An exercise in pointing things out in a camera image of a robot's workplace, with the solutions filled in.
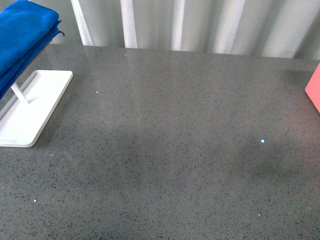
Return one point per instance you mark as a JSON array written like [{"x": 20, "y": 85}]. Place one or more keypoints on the white pleated curtain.
[{"x": 266, "y": 28}]

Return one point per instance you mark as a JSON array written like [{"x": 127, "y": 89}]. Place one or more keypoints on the blue cloth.
[{"x": 25, "y": 30}]

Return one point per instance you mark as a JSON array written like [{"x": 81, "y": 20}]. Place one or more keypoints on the pink box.
[{"x": 313, "y": 88}]

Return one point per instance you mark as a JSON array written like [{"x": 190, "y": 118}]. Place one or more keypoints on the white rack with wooden bars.
[{"x": 26, "y": 114}]

